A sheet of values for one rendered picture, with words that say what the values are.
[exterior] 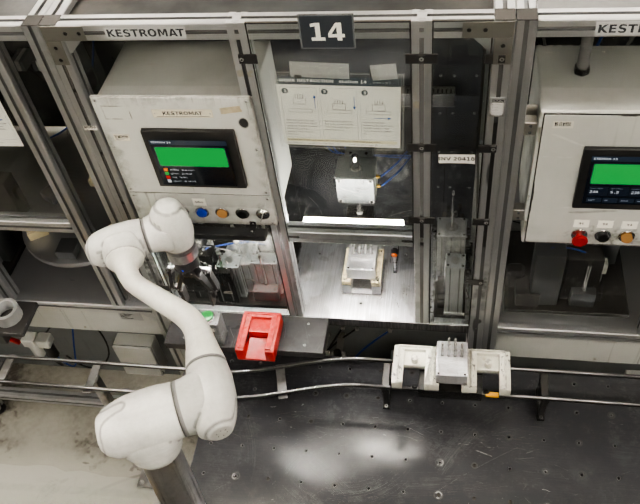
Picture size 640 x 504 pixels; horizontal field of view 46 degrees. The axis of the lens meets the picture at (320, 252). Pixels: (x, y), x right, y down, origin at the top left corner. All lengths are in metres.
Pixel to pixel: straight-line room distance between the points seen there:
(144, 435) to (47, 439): 1.94
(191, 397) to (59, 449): 1.93
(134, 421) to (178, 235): 0.57
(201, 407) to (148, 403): 0.12
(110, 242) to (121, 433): 0.57
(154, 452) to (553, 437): 1.33
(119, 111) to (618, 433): 1.79
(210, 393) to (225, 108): 0.69
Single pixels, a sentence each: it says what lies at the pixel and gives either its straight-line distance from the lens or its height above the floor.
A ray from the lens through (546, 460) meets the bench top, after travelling 2.53.
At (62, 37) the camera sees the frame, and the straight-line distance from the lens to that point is 1.94.
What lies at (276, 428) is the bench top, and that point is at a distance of 2.59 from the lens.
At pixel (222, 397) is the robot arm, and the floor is 1.48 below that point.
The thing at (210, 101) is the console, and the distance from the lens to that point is 1.90.
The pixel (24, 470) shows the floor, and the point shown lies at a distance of 3.63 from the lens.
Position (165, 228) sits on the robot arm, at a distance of 2.06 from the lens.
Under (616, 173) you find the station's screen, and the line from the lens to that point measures 1.95.
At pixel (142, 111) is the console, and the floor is 1.78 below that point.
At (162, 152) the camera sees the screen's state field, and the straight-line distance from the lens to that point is 2.03.
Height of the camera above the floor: 2.94
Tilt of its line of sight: 49 degrees down
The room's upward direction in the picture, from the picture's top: 9 degrees counter-clockwise
